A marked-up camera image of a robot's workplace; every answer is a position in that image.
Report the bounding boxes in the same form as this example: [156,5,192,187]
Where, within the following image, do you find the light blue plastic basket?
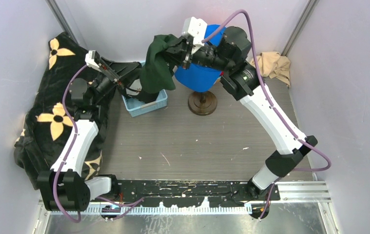
[122,61,168,117]

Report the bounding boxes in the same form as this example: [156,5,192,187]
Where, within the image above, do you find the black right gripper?
[156,35,232,73]

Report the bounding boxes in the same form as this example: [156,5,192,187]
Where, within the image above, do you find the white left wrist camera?
[85,50,100,72]

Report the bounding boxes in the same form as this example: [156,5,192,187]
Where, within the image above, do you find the blue bucket hat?
[174,24,226,93]

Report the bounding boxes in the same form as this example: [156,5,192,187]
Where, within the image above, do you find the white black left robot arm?
[37,58,142,213]

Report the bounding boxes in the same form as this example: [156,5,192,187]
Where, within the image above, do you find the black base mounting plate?
[103,179,280,208]

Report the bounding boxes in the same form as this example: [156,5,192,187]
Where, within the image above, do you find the beige crumpled cloth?
[256,52,291,87]

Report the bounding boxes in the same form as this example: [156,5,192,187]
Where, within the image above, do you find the black cap in basket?
[122,79,159,103]

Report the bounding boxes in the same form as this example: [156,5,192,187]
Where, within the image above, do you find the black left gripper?
[91,58,142,105]

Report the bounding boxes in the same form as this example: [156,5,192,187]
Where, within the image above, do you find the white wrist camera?
[85,50,100,72]
[181,17,208,55]

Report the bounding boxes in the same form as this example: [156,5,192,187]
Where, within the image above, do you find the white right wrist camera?
[181,17,208,55]

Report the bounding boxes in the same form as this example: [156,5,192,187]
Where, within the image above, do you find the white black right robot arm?
[162,26,318,200]

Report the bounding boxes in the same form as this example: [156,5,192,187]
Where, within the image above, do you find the dark green bucket hat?
[139,34,178,94]

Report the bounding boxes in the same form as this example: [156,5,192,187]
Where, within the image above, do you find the black floral blanket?
[13,31,119,191]

